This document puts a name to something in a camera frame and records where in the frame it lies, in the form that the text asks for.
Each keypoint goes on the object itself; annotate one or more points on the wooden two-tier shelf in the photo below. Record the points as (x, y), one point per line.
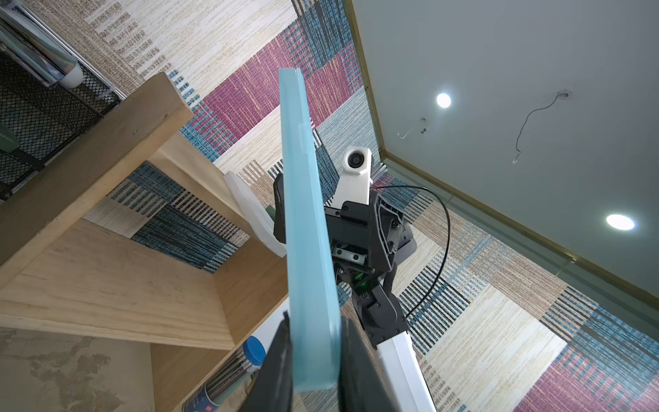
(63, 274)

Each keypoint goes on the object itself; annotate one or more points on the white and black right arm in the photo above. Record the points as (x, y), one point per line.
(382, 318)

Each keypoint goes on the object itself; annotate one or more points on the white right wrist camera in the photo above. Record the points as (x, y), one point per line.
(355, 179)

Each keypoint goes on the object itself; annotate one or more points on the blue-lid pencil canister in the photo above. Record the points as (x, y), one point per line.
(241, 366)

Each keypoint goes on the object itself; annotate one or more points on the black wire mesh rack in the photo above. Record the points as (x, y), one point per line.
(38, 121)

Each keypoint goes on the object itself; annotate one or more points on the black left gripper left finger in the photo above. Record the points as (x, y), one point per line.
(273, 388)

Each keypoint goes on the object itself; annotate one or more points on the light teal pencil case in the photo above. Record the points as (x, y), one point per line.
(315, 320)

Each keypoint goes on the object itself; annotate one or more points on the dark green pencil case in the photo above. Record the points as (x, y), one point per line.
(278, 214)

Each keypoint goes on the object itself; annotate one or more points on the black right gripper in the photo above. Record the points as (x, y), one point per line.
(369, 238)

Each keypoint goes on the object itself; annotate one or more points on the translucent white pencil case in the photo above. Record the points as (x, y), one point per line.
(255, 214)

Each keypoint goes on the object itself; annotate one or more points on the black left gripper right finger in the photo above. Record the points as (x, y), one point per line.
(359, 386)

